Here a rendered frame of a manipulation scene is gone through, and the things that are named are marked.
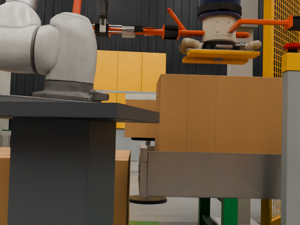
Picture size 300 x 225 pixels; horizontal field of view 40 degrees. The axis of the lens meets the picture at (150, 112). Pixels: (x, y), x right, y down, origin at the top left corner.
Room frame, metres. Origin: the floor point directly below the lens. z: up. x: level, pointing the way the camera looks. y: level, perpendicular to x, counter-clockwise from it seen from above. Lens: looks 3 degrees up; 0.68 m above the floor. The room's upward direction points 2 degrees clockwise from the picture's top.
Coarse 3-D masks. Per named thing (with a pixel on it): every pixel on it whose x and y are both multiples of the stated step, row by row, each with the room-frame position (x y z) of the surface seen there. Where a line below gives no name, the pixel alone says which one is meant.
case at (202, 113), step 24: (168, 96) 1.91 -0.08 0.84; (192, 96) 1.91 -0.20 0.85; (216, 96) 1.91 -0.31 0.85; (240, 96) 1.92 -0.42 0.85; (264, 96) 1.92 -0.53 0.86; (168, 120) 1.91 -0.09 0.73; (192, 120) 1.91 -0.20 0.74; (216, 120) 1.91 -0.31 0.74; (240, 120) 1.92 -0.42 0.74; (264, 120) 1.92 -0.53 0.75; (168, 144) 1.91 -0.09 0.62; (192, 144) 1.91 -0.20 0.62; (216, 144) 1.91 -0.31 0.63; (240, 144) 1.92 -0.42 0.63; (264, 144) 1.92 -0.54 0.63
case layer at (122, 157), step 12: (0, 156) 1.95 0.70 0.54; (120, 156) 2.18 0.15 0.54; (0, 168) 1.89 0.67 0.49; (120, 168) 1.90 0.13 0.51; (0, 180) 1.89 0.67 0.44; (120, 180) 1.90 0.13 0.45; (0, 192) 1.89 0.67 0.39; (120, 192) 1.90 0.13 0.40; (0, 204) 1.89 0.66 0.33; (120, 204) 1.90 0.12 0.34; (0, 216) 1.89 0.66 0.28; (120, 216) 1.90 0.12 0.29
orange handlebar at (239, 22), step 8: (240, 24) 1.86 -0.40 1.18; (248, 24) 1.86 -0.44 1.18; (256, 24) 1.85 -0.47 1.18; (264, 24) 1.85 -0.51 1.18; (272, 24) 1.85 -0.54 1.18; (280, 24) 1.85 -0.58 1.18; (136, 32) 2.06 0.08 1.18; (144, 32) 2.06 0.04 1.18; (152, 32) 2.06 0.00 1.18; (160, 32) 2.07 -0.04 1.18; (184, 32) 2.07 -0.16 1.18; (192, 32) 2.07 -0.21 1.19; (200, 32) 2.07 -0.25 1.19; (232, 32) 2.01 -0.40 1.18; (240, 32) 2.09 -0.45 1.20
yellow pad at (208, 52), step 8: (208, 48) 2.00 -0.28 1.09; (192, 56) 2.04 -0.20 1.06; (200, 56) 2.04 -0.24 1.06; (208, 56) 2.03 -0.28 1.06; (216, 56) 2.03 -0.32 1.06; (224, 56) 2.02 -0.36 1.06; (232, 56) 2.02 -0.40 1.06; (240, 56) 2.01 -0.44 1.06; (248, 56) 2.01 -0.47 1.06; (256, 56) 2.00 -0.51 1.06
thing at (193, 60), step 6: (186, 60) 2.16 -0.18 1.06; (192, 60) 2.16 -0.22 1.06; (198, 60) 2.15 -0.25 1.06; (204, 60) 2.15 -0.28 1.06; (210, 60) 2.15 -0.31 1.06; (222, 60) 2.16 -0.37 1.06; (228, 60) 2.16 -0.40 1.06; (234, 60) 2.16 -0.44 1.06; (240, 60) 2.16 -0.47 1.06; (246, 60) 2.16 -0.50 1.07
